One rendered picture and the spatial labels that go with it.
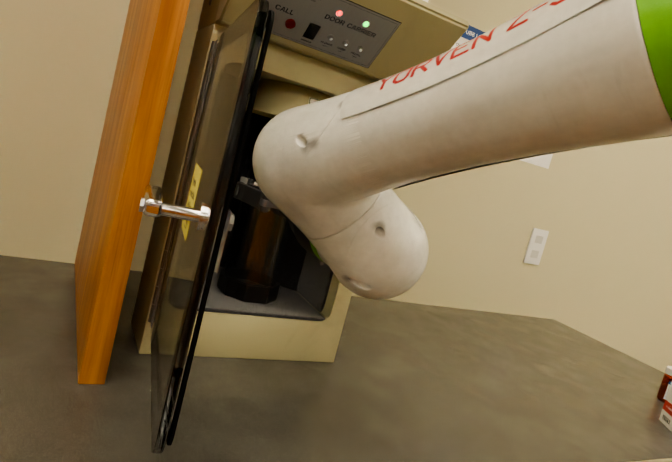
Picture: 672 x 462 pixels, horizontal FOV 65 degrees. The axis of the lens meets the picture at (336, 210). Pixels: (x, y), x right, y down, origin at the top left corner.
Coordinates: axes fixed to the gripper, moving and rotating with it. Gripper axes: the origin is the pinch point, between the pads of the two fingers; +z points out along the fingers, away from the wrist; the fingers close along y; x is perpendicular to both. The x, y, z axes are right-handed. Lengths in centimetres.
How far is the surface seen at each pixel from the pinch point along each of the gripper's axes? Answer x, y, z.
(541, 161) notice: -23, -95, 34
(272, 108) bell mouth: -13.2, 5.3, -4.9
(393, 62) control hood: -24.0, -8.0, -13.8
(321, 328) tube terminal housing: 19.5, -10.7, -8.7
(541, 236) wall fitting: 0, -104, 34
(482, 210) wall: -4, -78, 34
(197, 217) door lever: -0.5, 20.6, -36.8
